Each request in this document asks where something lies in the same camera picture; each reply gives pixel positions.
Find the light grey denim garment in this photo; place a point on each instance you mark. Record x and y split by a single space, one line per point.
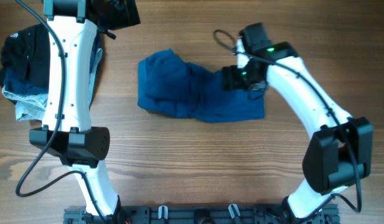
30 107

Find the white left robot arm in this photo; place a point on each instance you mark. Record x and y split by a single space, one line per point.
66 131

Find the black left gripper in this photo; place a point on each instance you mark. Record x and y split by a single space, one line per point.
127 15

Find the black folded garment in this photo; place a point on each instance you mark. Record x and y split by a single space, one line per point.
27 52

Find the blue polo shirt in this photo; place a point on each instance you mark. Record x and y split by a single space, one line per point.
170 86

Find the navy folded garment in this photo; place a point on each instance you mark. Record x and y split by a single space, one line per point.
15 84

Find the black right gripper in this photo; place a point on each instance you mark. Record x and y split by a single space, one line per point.
230 79

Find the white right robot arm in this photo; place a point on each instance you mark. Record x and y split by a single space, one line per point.
339 153

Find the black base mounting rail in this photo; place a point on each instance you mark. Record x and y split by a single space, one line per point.
258 214

